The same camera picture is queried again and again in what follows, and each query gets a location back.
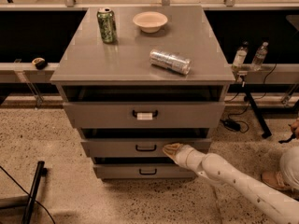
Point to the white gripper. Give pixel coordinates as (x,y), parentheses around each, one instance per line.
(182,157)

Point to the grey drawer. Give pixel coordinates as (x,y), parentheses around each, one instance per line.
(141,171)
(144,115)
(137,147)

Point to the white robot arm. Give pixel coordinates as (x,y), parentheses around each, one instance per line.
(218,171)

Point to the grey bottom drawer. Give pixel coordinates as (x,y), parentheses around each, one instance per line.
(141,171)

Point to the grey drawer cabinet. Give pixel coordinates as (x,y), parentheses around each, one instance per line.
(92,71)

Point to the grey top drawer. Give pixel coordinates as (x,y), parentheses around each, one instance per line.
(144,115)

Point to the silver can lying down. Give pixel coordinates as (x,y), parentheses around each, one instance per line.
(170,61)

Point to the black stand leg right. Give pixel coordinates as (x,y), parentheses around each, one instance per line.
(266,131)

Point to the person's brown shoe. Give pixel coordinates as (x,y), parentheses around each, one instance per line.
(274,179)

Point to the left clear water bottle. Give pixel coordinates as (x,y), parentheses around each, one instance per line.
(240,55)

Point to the clear water bottle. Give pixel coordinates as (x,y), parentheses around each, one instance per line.
(259,57)
(240,55)

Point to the right clear water bottle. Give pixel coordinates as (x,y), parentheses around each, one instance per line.
(259,57)

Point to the beige paper bowl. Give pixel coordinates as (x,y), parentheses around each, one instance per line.
(150,22)

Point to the black stand pole left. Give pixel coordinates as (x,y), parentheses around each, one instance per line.
(40,171)

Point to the green soda can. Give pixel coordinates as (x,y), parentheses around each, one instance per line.
(107,25)

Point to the small black yellow device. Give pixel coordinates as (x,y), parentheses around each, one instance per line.
(39,63)

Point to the black power adapter with cable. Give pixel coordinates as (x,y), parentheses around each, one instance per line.
(232,122)

